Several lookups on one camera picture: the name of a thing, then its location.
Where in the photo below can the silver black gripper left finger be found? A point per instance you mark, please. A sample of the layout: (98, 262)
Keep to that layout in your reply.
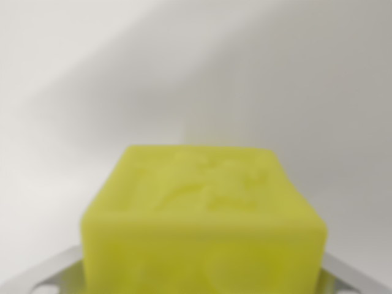
(46, 275)

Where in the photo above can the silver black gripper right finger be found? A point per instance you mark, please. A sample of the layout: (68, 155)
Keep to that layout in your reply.
(346, 275)

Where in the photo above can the yellow plastic cube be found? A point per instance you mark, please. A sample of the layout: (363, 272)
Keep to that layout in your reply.
(202, 226)

